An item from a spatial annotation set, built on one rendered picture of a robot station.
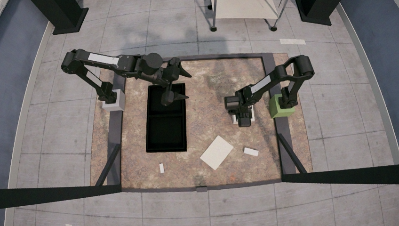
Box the white sheet of paper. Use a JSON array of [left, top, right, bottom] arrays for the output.
[[200, 136, 233, 170]]

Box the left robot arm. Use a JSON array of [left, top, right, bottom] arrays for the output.
[[61, 49, 181, 104]]

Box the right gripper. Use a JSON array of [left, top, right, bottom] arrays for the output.
[[237, 106, 252, 128]]

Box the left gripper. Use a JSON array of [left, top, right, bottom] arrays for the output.
[[151, 57, 192, 106]]

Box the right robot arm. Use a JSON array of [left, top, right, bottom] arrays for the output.
[[224, 55, 315, 115]]

